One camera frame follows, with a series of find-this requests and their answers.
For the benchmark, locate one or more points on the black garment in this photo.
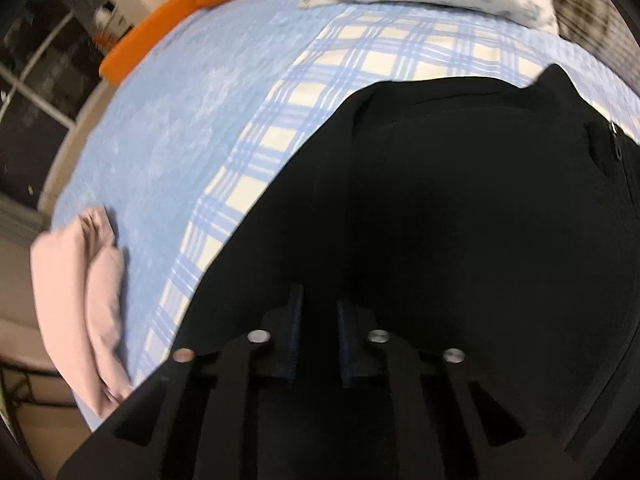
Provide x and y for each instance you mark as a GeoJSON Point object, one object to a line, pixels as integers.
{"type": "Point", "coordinates": [450, 185]}

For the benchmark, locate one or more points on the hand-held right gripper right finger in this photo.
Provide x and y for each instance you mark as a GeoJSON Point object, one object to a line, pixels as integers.
{"type": "Point", "coordinates": [346, 342]}

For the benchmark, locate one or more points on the pink garment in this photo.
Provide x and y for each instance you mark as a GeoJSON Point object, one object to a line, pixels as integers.
{"type": "Point", "coordinates": [65, 285]}

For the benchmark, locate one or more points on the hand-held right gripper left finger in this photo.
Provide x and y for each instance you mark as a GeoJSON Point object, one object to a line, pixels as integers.
{"type": "Point", "coordinates": [295, 332]}

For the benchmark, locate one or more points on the blue plaid blanket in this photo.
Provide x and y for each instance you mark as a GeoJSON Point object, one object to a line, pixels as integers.
{"type": "Point", "coordinates": [310, 110]}

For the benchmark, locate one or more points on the light blue quilted bedspread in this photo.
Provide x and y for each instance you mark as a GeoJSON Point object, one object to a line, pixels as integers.
{"type": "Point", "coordinates": [175, 135]}

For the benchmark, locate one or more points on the beige plaid pillow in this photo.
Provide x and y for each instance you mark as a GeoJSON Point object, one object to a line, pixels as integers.
{"type": "Point", "coordinates": [585, 0]}

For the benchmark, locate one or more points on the white window frame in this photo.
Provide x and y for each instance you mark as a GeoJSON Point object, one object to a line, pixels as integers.
{"type": "Point", "coordinates": [35, 95]}

